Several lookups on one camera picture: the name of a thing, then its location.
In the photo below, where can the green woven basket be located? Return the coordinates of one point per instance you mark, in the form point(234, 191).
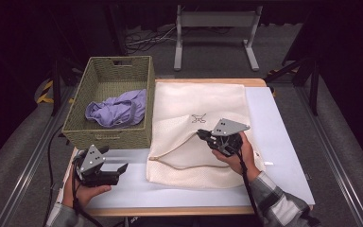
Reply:
point(107, 138)

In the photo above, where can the yellow black striped tape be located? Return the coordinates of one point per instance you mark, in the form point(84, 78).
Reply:
point(44, 93)

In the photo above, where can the person's right hand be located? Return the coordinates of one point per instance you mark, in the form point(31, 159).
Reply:
point(241, 164)

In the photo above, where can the cream mesh laundry bag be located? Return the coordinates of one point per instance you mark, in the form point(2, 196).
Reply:
point(182, 101)

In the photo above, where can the person's left hand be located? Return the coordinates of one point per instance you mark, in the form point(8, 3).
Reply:
point(89, 194)

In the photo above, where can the aluminium floor rail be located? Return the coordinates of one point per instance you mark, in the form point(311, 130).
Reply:
point(334, 157)
point(28, 167)

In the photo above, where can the grey metal stand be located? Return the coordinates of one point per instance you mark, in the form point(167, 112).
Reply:
point(216, 19)

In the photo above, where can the purple garment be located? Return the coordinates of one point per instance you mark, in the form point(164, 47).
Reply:
point(116, 110)

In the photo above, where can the white table mat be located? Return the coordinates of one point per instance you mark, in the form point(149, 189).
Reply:
point(283, 142)

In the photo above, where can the black stand leg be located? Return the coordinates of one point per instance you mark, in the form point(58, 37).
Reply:
point(56, 88)
point(313, 85)

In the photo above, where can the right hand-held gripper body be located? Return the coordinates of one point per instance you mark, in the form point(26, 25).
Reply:
point(227, 135)

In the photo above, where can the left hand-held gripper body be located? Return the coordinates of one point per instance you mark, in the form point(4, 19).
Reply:
point(93, 164)

